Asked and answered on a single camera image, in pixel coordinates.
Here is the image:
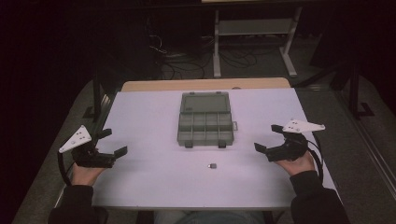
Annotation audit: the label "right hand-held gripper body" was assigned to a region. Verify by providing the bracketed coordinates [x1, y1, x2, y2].
[266, 119, 326, 163]

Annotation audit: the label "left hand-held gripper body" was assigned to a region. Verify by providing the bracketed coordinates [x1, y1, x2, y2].
[58, 125, 116, 169]

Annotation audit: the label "person's right hand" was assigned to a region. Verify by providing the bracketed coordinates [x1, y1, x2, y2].
[275, 150, 317, 177]

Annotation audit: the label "person's left hand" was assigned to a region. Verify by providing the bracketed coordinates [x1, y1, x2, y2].
[71, 162, 106, 188]

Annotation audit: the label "black metal stand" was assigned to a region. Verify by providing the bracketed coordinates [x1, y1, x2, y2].
[347, 60, 376, 121]
[81, 69, 114, 119]

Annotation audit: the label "grey plastic compartment box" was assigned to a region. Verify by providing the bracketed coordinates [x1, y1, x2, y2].
[177, 91, 235, 149]

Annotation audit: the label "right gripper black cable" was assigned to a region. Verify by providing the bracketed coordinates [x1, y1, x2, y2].
[305, 139, 325, 185]

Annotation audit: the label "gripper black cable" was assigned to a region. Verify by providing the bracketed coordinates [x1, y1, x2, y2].
[57, 151, 73, 188]
[305, 139, 325, 185]

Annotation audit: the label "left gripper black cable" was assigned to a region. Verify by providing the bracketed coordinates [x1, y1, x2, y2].
[57, 151, 73, 188]

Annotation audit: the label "aluminium floor rail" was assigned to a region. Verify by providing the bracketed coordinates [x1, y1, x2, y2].
[335, 89, 396, 200]

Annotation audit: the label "white metal table frame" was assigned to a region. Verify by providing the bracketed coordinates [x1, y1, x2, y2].
[212, 6, 304, 79]

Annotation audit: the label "black floor cables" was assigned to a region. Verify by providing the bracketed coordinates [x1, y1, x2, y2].
[146, 17, 260, 80]

